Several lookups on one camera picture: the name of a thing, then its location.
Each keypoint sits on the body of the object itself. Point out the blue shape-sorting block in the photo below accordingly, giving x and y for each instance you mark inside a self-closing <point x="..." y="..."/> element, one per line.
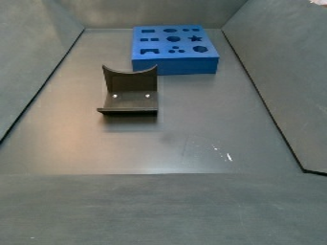
<point x="177" y="48"/>

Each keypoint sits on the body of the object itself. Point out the black curved holder bracket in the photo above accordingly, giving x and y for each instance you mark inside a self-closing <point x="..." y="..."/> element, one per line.
<point x="132" y="91"/>

